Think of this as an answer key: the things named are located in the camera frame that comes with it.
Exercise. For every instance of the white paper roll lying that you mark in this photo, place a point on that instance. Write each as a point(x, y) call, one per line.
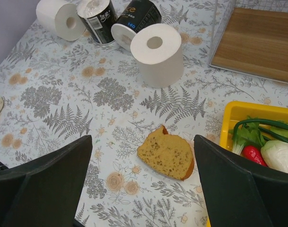
point(60, 17)

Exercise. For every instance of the green leafy vegetable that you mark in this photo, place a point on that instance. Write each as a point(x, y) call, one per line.
point(256, 132)

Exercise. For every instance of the floral patterned table mat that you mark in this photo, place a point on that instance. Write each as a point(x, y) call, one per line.
point(55, 92)

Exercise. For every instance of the white paper roll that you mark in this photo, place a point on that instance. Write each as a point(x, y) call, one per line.
point(157, 50)
point(60, 17)

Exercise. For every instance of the white radish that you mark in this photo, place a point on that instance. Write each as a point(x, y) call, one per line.
point(275, 155)

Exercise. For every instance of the slice of brown bread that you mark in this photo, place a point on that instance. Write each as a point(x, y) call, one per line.
point(167, 154)

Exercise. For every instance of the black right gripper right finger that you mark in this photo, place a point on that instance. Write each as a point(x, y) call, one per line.
point(239, 192)

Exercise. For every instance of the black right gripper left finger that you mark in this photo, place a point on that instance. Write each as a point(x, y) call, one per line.
point(45, 192)

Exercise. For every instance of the black wrapped roll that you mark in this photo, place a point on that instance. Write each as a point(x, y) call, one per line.
point(98, 16)
point(138, 15)

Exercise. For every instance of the white wire wooden shelf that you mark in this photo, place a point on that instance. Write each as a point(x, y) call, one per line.
point(251, 37)

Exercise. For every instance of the red chili pepper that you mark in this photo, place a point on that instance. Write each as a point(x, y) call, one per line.
point(252, 153)

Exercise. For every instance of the black wrapped roll right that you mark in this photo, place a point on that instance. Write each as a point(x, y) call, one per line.
point(138, 15)

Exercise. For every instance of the yellow plastic tray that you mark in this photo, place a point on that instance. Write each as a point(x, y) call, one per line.
point(237, 111)

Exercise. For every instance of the black wrapped roll left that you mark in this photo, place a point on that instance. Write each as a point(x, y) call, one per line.
point(98, 16)

